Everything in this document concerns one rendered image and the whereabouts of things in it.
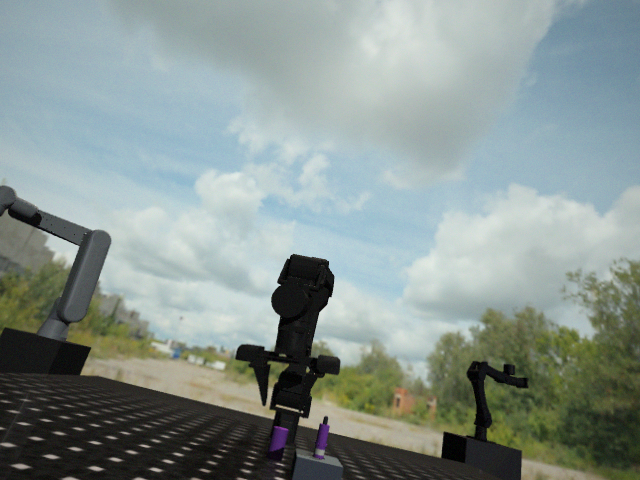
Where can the purple cylinder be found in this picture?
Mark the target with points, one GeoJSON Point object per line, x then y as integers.
{"type": "Point", "coordinates": [277, 443]}

